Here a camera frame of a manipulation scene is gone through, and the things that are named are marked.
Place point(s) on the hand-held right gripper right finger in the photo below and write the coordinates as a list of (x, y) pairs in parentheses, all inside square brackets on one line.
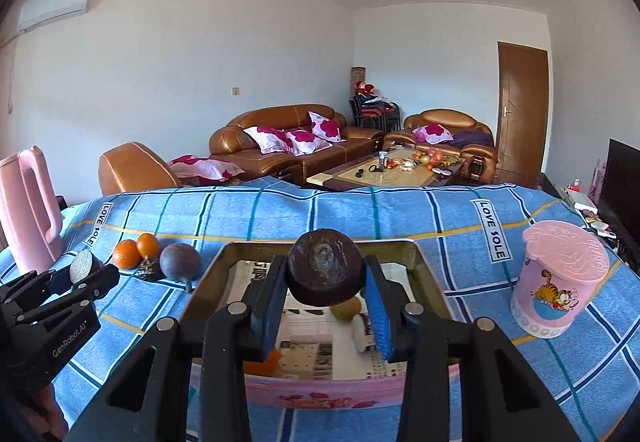
[(382, 317)]

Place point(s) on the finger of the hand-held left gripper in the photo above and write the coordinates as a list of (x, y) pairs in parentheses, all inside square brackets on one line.
[(30, 287), (97, 284)]

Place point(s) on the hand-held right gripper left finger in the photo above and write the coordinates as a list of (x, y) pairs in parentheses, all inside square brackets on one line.
[(267, 317)]

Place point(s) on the small yellow-brown fruit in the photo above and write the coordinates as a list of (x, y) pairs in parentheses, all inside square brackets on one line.
[(347, 309)]

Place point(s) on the dark brown round fruit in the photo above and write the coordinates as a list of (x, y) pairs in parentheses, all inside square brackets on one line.
[(325, 267)]

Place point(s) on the purple passion fruit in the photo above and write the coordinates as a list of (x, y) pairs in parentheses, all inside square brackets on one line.
[(180, 262)]

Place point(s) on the pink tin box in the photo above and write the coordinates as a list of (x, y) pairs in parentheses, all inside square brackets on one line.
[(325, 397)]

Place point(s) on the person's left hand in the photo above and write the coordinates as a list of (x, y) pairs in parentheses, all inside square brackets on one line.
[(50, 409)]

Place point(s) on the printed paper liner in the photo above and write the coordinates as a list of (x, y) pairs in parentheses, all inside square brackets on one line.
[(310, 352)]

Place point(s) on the pink electric kettle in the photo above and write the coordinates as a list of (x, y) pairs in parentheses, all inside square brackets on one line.
[(25, 222)]

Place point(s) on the blue checked tablecloth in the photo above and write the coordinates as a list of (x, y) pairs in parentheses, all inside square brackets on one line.
[(350, 212)]

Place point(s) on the glass-topped coffee table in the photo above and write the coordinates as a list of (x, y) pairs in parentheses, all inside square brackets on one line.
[(370, 177)]

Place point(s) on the metal drink can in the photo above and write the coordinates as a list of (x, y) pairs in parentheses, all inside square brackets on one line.
[(383, 160)]

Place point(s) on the pink floral pillow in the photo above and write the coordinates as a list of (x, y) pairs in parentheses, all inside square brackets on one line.
[(267, 138), (432, 133), (327, 126), (307, 141), (205, 168)]

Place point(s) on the orange and red snack heap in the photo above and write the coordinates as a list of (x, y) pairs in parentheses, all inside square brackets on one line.
[(432, 157)]

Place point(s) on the pink cartoon cat cup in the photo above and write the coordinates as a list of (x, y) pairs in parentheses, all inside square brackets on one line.
[(555, 297)]

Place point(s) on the purple blanket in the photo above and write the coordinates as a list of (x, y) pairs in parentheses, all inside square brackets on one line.
[(472, 139)]

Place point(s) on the long brown leather sofa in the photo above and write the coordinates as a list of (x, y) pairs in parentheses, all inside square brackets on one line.
[(270, 114)]

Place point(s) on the stack of dark chairs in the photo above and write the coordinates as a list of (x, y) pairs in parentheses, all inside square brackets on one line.
[(372, 114)]

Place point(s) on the wide brown leather armchair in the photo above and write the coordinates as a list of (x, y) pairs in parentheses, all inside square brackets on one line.
[(440, 117)]

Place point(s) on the flat white box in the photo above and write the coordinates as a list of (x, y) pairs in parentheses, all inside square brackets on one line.
[(580, 199)]

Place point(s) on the red plush toy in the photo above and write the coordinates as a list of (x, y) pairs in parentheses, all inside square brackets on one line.
[(364, 87)]

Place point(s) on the tall patterned cylinder vase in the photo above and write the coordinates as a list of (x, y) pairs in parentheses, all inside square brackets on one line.
[(358, 72)]

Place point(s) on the brown wooden door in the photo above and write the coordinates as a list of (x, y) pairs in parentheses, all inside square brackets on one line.
[(522, 112)]

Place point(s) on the pink gift bag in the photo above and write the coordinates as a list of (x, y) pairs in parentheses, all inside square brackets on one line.
[(597, 179)]

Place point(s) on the black television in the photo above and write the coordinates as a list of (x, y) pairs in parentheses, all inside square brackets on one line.
[(622, 182)]

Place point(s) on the white wall air conditioner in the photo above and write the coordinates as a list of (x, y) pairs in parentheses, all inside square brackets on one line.
[(55, 7)]

